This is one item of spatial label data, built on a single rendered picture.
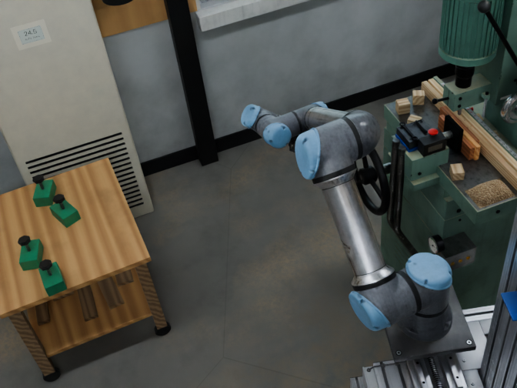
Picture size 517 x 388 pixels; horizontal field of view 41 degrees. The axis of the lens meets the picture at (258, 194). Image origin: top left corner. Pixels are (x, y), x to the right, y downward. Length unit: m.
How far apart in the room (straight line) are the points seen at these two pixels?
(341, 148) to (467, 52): 0.64
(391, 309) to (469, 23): 0.87
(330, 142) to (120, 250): 1.21
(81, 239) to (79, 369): 0.59
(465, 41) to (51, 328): 1.94
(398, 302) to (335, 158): 0.39
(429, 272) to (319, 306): 1.28
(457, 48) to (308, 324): 1.36
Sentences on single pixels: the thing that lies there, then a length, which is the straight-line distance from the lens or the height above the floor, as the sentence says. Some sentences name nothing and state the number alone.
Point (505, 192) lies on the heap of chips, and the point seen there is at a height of 0.92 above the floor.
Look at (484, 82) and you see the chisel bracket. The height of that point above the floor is 1.07.
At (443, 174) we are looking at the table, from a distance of 2.28.
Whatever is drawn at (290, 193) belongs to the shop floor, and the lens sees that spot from 3.49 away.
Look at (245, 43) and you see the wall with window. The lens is 3.49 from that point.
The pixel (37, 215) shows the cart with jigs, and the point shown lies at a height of 0.53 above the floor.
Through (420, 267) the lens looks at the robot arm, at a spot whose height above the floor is 1.05.
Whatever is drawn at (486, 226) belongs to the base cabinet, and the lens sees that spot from 2.54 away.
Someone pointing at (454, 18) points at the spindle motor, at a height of 1.35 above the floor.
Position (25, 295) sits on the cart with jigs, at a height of 0.53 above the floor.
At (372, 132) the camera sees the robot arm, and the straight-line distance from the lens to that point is 1.75.
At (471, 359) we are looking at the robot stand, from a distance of 2.05.
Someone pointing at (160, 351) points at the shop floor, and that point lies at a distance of 3.00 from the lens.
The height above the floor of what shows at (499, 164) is 0.93.
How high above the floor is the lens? 2.44
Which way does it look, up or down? 44 degrees down
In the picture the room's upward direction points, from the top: 8 degrees counter-clockwise
